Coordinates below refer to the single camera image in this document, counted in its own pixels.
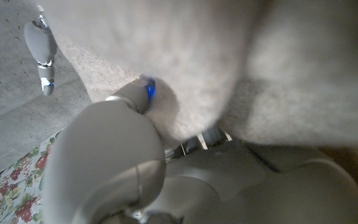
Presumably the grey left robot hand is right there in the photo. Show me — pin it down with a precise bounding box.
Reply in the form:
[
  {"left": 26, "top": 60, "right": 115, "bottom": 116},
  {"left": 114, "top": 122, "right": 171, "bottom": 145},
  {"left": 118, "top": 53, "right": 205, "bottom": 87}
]
[{"left": 42, "top": 76, "right": 358, "bottom": 224}]

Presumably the beige wool coat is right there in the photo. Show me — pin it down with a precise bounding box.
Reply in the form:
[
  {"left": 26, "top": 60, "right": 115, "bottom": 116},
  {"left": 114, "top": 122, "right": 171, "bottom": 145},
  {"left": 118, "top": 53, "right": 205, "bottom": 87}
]
[{"left": 37, "top": 0, "right": 358, "bottom": 150}]

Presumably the floral fruit print backdrop cloth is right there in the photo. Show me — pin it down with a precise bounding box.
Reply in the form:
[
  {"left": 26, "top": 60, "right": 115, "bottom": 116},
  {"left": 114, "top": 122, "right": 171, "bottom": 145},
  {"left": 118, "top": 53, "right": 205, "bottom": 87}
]
[{"left": 0, "top": 130, "right": 62, "bottom": 224}]

